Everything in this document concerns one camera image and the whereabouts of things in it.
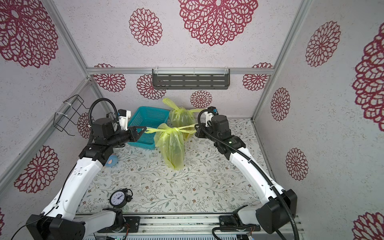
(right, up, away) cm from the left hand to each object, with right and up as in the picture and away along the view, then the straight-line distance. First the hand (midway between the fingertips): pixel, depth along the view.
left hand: (144, 128), depth 73 cm
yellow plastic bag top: (+15, +8, +22) cm, 28 cm away
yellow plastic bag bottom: (+13, -6, 0) cm, 14 cm away
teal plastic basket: (-12, +11, +48) cm, 50 cm away
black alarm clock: (-16, -37, +7) cm, 41 cm away
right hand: (+25, +2, +1) cm, 25 cm away
